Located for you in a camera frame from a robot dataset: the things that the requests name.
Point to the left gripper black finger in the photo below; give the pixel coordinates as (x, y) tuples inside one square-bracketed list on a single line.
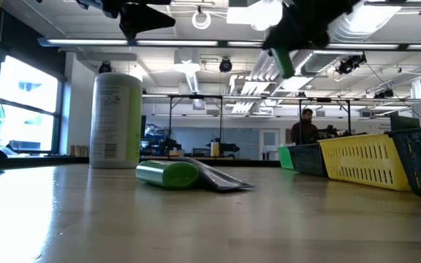
[(141, 20)]

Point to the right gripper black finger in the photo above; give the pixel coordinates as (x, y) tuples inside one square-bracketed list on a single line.
[(314, 36), (283, 36)]

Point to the green travel bottle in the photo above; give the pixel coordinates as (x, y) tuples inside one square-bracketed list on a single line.
[(283, 63), (166, 174)]

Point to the black beam with light strips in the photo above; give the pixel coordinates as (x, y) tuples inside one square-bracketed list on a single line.
[(223, 43)]

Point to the person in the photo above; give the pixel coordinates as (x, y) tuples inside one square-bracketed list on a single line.
[(305, 131)]

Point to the white green wipes canister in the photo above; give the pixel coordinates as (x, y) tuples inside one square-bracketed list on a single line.
[(112, 120)]

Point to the white door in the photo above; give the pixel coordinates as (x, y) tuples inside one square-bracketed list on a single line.
[(269, 146)]

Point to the green perforated basket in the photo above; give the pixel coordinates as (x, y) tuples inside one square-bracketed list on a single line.
[(287, 158)]

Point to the black perforated basket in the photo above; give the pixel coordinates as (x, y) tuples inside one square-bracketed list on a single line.
[(419, 160), (309, 160)]

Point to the dark monitor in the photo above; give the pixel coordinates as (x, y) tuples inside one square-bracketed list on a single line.
[(404, 123)]

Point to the yellow cup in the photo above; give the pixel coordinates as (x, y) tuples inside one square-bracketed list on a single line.
[(215, 149)]

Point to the yellow perforated basket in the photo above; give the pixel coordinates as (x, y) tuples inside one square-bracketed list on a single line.
[(364, 162)]

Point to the large window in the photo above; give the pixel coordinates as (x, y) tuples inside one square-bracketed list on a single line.
[(24, 120)]

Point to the dark foil sachet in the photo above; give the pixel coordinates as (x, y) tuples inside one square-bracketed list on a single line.
[(218, 179)]

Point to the silver ceiling duct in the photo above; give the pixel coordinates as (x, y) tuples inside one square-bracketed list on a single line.
[(316, 62)]

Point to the black hanging camera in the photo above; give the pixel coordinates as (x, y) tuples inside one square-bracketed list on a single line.
[(105, 68), (349, 65), (226, 65)]

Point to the black frame stand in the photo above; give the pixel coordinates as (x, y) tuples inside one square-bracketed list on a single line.
[(324, 99), (196, 96)]

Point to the black aluminium table frame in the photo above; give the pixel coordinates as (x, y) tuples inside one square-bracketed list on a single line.
[(265, 163)]

